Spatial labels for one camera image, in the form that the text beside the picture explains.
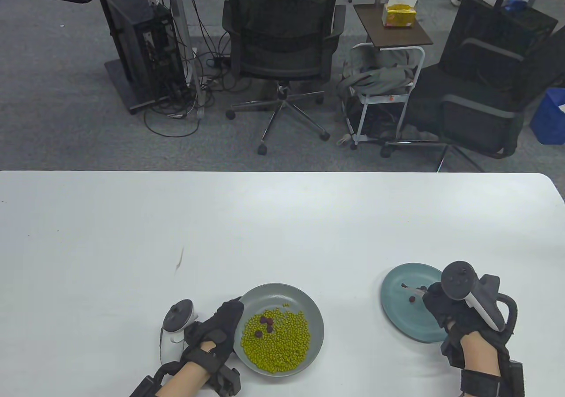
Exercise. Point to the person's left forearm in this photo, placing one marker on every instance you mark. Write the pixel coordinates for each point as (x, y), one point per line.
(185, 381)

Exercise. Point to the white metal cart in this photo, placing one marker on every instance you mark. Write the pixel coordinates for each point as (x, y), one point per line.
(384, 99)

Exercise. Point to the metal tweezers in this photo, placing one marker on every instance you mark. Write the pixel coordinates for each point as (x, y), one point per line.
(415, 288)

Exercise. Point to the white and black controller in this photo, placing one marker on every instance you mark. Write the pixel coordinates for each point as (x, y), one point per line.
(170, 348)
(459, 277)

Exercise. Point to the grey plate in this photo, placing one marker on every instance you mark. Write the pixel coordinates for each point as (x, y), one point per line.
(287, 295)

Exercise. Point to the black reclining chair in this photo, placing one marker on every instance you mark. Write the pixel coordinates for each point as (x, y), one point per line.
(476, 105)

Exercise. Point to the black computer tower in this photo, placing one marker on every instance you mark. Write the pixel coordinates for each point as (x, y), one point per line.
(132, 30)

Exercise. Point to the black bag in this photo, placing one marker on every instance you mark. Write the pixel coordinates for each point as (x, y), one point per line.
(375, 123)

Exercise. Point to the yellow tissue box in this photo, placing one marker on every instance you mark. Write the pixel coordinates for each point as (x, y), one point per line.
(399, 16)

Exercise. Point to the black right wrist device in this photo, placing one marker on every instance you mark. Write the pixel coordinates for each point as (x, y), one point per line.
(481, 383)

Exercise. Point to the brown side table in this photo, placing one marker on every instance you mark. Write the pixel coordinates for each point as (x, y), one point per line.
(397, 35)

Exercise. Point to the person's left hand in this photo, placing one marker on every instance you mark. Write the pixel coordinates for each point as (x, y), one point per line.
(223, 322)

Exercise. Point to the teal plate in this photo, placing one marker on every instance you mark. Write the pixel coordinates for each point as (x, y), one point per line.
(397, 308)

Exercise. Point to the person's right hand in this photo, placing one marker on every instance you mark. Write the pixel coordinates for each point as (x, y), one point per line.
(454, 313)

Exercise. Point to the grey slippers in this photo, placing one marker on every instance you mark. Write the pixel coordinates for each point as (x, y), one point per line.
(419, 134)

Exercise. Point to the black mesh office chair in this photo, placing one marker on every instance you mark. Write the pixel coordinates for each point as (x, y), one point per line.
(282, 30)

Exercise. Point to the pile of green beans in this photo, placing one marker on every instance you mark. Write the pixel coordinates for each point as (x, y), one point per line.
(282, 348)

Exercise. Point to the dark red beans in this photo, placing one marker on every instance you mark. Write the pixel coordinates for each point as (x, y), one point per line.
(269, 322)

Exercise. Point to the grey jacket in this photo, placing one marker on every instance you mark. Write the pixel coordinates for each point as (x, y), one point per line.
(384, 77)

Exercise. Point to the blue bin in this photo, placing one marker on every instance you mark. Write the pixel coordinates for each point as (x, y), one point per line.
(547, 119)

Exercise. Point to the person's right forearm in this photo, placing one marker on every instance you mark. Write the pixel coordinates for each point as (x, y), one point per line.
(481, 364)

